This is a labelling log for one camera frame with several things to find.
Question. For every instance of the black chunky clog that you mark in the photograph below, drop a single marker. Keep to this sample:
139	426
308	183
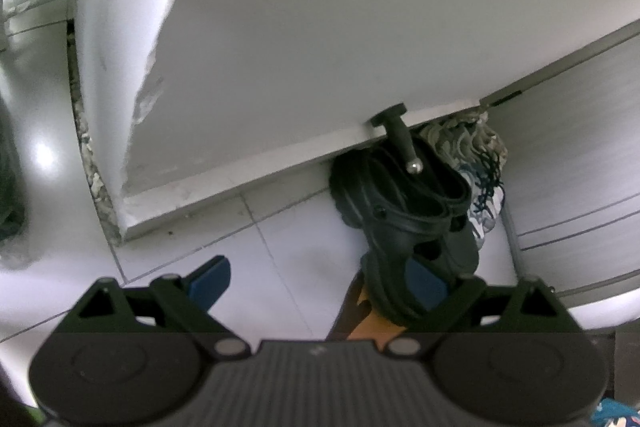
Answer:
366	183
412	260

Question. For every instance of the white patterned sneaker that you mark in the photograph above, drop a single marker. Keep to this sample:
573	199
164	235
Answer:
466	139

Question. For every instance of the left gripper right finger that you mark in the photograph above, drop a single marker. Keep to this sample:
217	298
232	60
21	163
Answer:
448	304

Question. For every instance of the wall door stopper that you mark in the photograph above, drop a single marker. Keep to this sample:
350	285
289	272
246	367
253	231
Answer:
399	135

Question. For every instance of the orange cat-shaped floor mat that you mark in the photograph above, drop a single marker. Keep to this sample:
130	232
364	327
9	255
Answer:
359	320

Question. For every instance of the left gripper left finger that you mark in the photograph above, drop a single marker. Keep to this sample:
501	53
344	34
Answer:
169	304

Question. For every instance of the grey sneaker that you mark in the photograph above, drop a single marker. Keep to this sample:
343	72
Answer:
483	173

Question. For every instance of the grey door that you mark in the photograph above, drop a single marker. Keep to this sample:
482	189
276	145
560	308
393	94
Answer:
572	174

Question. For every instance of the teal blue printed garment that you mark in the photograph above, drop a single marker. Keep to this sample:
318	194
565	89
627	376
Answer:
611	413

